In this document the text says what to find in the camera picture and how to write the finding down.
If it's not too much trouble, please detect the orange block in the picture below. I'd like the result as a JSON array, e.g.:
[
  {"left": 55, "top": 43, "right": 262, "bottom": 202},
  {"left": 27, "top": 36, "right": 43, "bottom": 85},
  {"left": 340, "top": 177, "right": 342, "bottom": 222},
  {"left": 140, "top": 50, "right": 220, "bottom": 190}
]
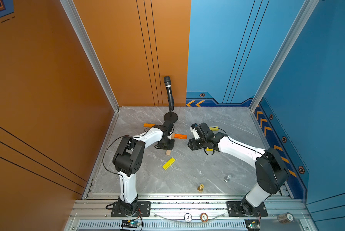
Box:
[
  {"left": 174, "top": 134, "right": 187, "bottom": 140},
  {"left": 144, "top": 123, "right": 155, "bottom": 128}
]

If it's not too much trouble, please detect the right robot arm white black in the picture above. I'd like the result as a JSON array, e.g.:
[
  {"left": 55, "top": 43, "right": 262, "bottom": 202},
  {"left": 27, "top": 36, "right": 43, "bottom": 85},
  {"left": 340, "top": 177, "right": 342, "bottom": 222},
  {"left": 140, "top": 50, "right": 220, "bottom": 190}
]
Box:
[{"left": 188, "top": 132, "right": 289, "bottom": 216}]

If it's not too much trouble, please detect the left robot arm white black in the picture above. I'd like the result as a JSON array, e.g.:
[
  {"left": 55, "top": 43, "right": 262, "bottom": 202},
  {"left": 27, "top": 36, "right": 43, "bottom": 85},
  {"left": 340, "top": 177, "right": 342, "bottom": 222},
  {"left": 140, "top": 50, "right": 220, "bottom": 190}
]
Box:
[{"left": 112, "top": 126, "right": 174, "bottom": 215}]

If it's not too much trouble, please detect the yellow block diagonal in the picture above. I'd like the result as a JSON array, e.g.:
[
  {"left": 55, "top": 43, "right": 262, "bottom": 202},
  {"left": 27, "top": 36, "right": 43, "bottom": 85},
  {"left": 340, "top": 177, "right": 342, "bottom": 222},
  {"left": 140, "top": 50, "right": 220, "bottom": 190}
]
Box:
[{"left": 162, "top": 157, "right": 176, "bottom": 170}]

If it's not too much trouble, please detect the black microphone on stand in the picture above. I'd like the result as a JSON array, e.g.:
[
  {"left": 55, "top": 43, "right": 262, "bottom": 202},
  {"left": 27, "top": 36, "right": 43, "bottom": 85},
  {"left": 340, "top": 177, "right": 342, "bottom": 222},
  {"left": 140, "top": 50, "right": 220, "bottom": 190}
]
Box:
[{"left": 164, "top": 76, "right": 178, "bottom": 123}]

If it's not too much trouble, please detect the silver cylinder weight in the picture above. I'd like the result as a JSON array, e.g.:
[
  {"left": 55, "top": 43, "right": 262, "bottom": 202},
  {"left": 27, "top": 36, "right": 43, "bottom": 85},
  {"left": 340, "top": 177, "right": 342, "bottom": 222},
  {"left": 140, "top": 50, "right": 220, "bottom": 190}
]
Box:
[{"left": 224, "top": 175, "right": 232, "bottom": 182}]

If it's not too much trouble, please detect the brass cylinder weight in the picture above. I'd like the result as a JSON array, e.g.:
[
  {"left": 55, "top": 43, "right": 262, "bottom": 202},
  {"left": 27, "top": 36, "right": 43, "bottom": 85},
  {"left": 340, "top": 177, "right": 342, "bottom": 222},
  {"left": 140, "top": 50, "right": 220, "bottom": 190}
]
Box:
[{"left": 197, "top": 184, "right": 204, "bottom": 193}]

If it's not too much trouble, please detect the copper round disc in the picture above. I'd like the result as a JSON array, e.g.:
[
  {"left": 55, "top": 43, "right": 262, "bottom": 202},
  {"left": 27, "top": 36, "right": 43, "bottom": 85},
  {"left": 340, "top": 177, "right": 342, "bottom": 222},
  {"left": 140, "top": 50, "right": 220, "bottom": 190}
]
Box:
[{"left": 200, "top": 213, "right": 209, "bottom": 222}]

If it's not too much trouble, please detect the white round disc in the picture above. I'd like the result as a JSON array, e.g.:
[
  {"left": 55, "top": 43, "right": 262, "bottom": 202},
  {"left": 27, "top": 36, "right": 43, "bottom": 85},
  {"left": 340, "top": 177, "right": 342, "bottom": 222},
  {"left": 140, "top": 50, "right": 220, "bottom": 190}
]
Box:
[{"left": 184, "top": 213, "right": 192, "bottom": 223}]

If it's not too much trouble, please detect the left green circuit board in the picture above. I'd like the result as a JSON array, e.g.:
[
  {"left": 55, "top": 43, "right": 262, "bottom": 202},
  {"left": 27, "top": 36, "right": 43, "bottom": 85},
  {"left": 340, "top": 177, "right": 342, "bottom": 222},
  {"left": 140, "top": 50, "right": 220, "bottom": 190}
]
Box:
[{"left": 121, "top": 219, "right": 141, "bottom": 230}]

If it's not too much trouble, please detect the green circuit board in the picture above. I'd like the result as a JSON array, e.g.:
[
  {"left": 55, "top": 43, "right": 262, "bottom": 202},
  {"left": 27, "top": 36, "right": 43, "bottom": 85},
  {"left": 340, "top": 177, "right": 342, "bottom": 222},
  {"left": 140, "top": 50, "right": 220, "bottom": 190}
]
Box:
[
  {"left": 121, "top": 219, "right": 141, "bottom": 230},
  {"left": 245, "top": 219, "right": 261, "bottom": 231}
]

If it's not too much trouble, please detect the right green circuit board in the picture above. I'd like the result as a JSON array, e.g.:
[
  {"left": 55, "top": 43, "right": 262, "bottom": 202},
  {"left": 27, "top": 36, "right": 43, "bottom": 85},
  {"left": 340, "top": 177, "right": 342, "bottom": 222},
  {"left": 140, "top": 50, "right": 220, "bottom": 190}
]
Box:
[{"left": 245, "top": 219, "right": 261, "bottom": 231}]

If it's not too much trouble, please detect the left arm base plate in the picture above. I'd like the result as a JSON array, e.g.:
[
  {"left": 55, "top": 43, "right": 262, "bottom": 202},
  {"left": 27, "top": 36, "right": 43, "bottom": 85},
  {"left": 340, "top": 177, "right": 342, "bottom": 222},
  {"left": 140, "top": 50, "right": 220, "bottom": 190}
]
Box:
[{"left": 111, "top": 201, "right": 151, "bottom": 218}]

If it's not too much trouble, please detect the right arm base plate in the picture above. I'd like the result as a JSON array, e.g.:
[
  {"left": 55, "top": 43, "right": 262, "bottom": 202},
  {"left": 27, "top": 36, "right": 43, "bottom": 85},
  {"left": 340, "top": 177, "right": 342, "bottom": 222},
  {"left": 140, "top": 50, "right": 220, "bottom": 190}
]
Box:
[{"left": 226, "top": 201, "right": 268, "bottom": 217}]

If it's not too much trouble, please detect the aluminium front rail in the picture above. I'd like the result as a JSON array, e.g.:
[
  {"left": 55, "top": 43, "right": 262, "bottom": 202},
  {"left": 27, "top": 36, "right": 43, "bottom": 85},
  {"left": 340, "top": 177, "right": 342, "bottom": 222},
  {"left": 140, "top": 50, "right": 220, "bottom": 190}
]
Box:
[{"left": 69, "top": 193, "right": 311, "bottom": 219}]

